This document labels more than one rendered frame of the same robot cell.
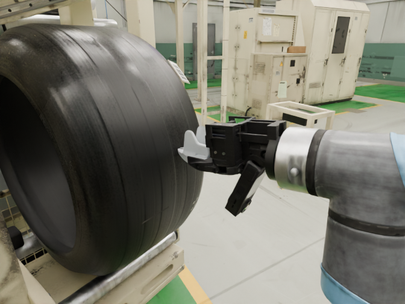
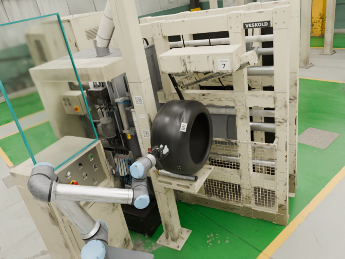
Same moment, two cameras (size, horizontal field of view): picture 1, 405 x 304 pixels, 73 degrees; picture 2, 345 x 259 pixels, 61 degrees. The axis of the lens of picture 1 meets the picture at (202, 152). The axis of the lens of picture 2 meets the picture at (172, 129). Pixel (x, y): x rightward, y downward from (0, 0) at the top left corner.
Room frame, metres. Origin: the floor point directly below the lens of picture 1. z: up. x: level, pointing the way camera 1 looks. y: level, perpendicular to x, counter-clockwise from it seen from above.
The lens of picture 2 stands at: (0.40, -1.76, 2.25)
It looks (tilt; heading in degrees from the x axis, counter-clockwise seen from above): 26 degrees down; 85
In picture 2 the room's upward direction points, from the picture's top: 11 degrees counter-clockwise
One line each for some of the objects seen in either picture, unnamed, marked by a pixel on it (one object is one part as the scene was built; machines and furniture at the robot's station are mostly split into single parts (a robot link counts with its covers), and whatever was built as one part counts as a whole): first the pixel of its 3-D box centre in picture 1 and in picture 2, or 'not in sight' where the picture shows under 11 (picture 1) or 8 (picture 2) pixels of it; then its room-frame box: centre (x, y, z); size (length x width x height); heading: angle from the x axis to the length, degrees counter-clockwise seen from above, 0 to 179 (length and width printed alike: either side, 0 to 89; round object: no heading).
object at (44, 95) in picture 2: not in sight; (49, 95); (-0.19, 0.18, 1.75); 0.55 x 0.02 x 0.95; 52
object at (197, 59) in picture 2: not in sight; (200, 59); (0.90, 0.46, 1.71); 0.61 x 0.25 x 0.15; 142
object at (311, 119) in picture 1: (294, 143); not in sight; (2.82, -1.02, 0.40); 0.60 x 0.35 x 0.80; 31
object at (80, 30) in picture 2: not in sight; (85, 68); (-0.62, 4.47, 1.05); 1.61 x 0.73 x 2.10; 121
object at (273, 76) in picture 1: (276, 88); not in sight; (5.22, -1.40, 0.62); 0.91 x 0.58 x 1.25; 121
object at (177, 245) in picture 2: not in sight; (173, 235); (0.41, 0.45, 0.02); 0.27 x 0.27 x 0.04; 52
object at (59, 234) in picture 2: not in sight; (81, 218); (-0.32, 0.28, 0.63); 0.56 x 0.41 x 1.27; 52
